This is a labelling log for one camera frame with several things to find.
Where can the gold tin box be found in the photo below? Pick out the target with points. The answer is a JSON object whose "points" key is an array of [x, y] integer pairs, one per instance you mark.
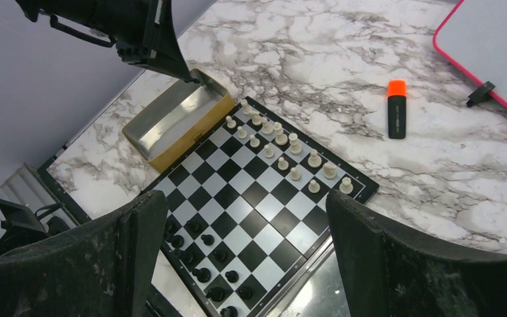
{"points": [[176, 119]]}

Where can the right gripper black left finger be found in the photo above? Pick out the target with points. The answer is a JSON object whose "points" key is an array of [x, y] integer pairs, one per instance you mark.
{"points": [[83, 258]]}

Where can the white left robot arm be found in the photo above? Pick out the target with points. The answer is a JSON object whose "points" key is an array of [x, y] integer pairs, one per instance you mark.
{"points": [[98, 22]]}

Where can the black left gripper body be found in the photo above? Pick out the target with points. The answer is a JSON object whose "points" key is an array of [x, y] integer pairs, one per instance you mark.
{"points": [[135, 45]]}

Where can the black whiteboard stand foot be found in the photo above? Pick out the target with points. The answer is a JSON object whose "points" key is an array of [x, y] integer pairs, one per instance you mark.
{"points": [[481, 94]]}

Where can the white chess piece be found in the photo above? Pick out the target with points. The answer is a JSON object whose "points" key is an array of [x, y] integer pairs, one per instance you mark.
{"points": [[346, 185], [329, 170]]}

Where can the pink framed whiteboard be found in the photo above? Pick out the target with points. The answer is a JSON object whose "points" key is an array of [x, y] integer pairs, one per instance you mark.
{"points": [[473, 37]]}

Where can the white chess pawn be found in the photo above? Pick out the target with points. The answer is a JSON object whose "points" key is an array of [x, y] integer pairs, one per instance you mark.
{"points": [[313, 187], [295, 174]]}

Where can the orange black highlighter marker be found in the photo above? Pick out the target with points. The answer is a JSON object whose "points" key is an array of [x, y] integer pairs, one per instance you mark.
{"points": [[397, 109]]}

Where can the black white chess board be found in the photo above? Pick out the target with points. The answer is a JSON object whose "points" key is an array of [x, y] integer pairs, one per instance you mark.
{"points": [[236, 182]]}

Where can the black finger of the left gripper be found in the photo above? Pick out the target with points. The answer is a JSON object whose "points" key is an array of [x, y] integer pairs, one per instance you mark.
{"points": [[164, 54]]}

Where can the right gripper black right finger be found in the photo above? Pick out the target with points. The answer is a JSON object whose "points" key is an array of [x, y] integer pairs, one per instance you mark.
{"points": [[390, 269]]}

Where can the black chess pawn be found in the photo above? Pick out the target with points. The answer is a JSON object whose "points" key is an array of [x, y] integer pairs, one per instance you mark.
{"points": [[194, 226], [207, 239], [244, 292], [220, 255]]}

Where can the silver tin lid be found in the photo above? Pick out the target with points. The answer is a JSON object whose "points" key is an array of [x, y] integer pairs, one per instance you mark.
{"points": [[319, 293]]}

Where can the black chess piece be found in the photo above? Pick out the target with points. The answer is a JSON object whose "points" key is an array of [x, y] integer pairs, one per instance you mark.
{"points": [[216, 294], [232, 276], [202, 275], [229, 311], [176, 241], [187, 257], [171, 227]]}

